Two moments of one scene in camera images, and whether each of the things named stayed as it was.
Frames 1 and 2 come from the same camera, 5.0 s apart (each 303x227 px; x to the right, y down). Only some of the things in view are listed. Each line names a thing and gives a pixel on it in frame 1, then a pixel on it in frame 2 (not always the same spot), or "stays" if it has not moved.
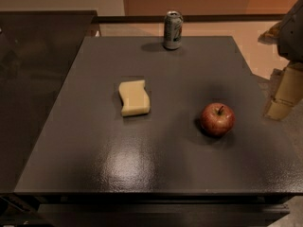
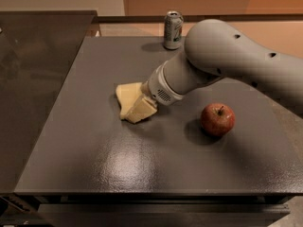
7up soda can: x=173 y=30 stays
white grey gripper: x=292 y=35 -> x=160 y=88
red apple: x=218 y=119 stays
